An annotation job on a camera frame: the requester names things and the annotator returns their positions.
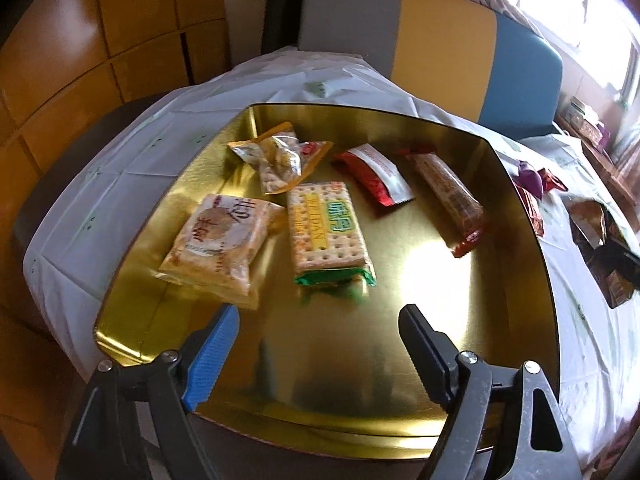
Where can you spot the black rolled mat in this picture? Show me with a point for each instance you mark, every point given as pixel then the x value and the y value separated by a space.
pixel 282 10

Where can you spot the red foil candy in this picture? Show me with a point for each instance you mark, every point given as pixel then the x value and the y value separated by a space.
pixel 552 180

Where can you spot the long orange biscuit bar packet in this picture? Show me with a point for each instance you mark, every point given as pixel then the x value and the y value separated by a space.
pixel 445 190

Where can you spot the patterned tissue box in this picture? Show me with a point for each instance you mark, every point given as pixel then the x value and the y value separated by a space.
pixel 582 120

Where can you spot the green cracker packet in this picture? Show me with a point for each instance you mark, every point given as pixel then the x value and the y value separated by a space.
pixel 320 230

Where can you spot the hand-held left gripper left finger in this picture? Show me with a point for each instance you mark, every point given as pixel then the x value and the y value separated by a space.
pixel 210 360

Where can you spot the small purple box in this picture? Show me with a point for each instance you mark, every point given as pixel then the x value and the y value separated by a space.
pixel 603 135

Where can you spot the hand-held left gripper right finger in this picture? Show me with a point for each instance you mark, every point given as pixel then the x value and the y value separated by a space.
pixel 425 355

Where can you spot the white and red snack packet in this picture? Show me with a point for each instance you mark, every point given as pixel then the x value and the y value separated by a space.
pixel 377 172

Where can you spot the wooden side table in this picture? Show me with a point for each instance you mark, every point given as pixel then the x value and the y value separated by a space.
pixel 615 170

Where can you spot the beige pastry packet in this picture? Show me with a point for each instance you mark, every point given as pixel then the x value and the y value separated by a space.
pixel 220 240

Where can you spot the orange clear cracker packet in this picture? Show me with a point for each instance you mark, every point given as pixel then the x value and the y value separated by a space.
pixel 280 160

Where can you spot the grey yellow blue headboard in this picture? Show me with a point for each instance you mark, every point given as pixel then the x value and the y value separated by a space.
pixel 440 35

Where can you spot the white printed tablecloth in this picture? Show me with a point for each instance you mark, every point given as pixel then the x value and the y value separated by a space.
pixel 125 150

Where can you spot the gold snack packet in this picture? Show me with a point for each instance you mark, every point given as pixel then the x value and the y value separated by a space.
pixel 590 225

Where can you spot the gold tin box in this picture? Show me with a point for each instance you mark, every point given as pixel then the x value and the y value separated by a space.
pixel 400 270

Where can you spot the purple candy wrapper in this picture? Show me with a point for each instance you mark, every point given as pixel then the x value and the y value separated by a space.
pixel 530 177

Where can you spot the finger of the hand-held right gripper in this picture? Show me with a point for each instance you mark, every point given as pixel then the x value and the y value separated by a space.
pixel 622 254

